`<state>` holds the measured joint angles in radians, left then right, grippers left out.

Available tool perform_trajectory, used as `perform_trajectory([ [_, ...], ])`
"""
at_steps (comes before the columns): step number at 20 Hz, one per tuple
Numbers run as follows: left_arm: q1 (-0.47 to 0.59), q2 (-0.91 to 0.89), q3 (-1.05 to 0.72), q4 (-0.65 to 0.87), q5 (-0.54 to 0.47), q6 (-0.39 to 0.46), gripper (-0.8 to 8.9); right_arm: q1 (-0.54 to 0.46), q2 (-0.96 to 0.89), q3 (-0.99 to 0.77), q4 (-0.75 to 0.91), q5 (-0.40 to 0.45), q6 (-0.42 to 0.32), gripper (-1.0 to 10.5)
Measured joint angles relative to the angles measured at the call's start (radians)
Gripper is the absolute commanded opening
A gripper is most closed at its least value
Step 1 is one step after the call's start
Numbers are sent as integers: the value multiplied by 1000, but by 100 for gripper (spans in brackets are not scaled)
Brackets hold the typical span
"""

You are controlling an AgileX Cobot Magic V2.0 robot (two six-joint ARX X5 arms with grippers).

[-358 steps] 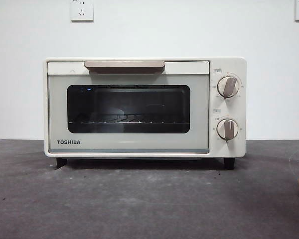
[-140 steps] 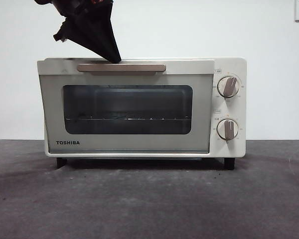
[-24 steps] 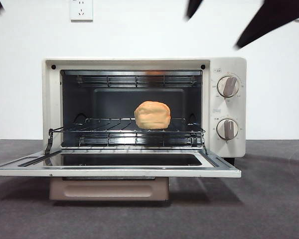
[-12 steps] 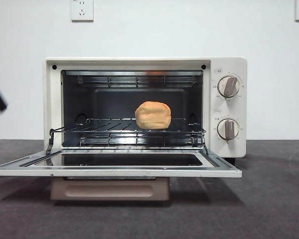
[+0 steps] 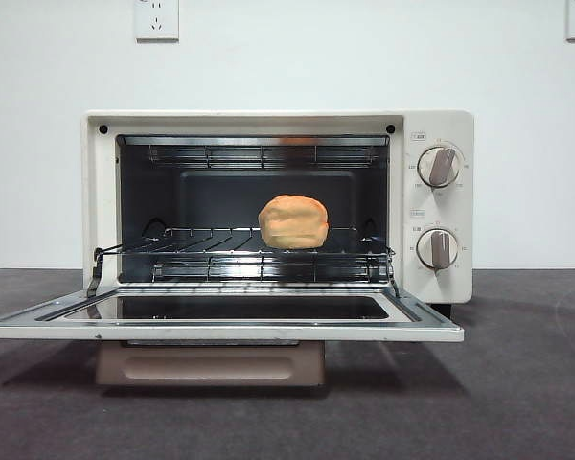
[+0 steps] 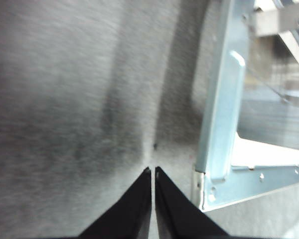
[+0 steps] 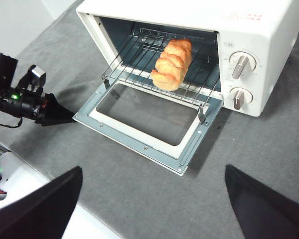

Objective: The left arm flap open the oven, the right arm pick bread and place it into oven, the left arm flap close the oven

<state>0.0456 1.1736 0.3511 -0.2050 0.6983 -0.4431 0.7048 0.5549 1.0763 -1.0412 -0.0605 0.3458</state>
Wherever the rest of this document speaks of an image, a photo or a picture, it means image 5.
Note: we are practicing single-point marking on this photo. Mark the cream white toaster oven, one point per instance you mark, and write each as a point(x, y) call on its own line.
point(460, 134)

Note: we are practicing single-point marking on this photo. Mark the golden brown bread roll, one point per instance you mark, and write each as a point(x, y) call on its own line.
point(294, 223)

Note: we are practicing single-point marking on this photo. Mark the black oven foot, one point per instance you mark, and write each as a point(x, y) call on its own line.
point(443, 309)

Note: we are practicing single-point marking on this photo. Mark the round beige oven knob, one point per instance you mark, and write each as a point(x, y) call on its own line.
point(441, 167)
point(438, 249)

